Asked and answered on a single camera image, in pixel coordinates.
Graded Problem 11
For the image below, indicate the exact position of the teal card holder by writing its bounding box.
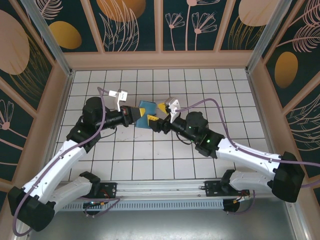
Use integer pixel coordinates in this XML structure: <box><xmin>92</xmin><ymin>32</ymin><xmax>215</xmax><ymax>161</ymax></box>
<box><xmin>134</xmin><ymin>99</ymin><xmax>158</xmax><ymax>129</ymax></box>

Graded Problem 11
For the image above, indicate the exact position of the grey metal sheet panel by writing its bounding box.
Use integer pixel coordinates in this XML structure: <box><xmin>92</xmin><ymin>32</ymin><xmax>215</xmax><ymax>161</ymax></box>
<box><xmin>24</xmin><ymin>208</ymin><xmax>301</xmax><ymax>240</ymax></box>

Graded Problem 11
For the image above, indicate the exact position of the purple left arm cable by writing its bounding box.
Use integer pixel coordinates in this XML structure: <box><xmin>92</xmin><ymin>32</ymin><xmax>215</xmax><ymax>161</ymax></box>
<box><xmin>12</xmin><ymin>86</ymin><xmax>111</xmax><ymax>237</ymax></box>

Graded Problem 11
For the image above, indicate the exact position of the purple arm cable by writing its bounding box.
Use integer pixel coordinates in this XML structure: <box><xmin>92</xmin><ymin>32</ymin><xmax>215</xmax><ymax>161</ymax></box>
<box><xmin>174</xmin><ymin>98</ymin><xmax>320</xmax><ymax>188</ymax></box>
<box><xmin>12</xmin><ymin>86</ymin><xmax>111</xmax><ymax>237</ymax></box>

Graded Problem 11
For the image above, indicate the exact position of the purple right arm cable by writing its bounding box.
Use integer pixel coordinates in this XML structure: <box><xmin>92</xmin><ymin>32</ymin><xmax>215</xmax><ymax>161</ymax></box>
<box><xmin>174</xmin><ymin>98</ymin><xmax>320</xmax><ymax>188</ymax></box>

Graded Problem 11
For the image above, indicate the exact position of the aluminium table edge rail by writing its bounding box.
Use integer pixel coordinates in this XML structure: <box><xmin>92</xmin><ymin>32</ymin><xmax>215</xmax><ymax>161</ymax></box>
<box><xmin>246</xmin><ymin>71</ymin><xmax>272</xmax><ymax>151</ymax></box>
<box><xmin>53</xmin><ymin>71</ymin><xmax>75</xmax><ymax>141</ymax></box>

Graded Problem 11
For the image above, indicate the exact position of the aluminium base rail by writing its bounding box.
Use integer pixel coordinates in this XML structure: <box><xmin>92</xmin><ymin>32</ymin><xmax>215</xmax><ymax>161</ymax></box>
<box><xmin>98</xmin><ymin>178</ymin><xmax>252</xmax><ymax>202</ymax></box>

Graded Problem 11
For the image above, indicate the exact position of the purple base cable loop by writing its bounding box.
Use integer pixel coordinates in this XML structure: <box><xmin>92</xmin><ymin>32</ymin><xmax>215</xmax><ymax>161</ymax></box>
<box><xmin>83</xmin><ymin>197</ymin><xmax>121</xmax><ymax>218</ymax></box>
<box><xmin>223</xmin><ymin>189</ymin><xmax>258</xmax><ymax>216</ymax></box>

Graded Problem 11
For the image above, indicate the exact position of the grey slotted cable duct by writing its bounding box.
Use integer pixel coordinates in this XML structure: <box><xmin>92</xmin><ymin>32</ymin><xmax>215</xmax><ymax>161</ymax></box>
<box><xmin>61</xmin><ymin>201</ymin><xmax>225</xmax><ymax>211</ymax></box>

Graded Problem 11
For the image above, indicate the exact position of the aluminium frame post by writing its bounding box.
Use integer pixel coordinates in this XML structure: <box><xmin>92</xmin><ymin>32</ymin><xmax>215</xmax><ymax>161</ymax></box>
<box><xmin>21</xmin><ymin>0</ymin><xmax>75</xmax><ymax>77</ymax></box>
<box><xmin>246</xmin><ymin>0</ymin><xmax>300</xmax><ymax>73</ymax></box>

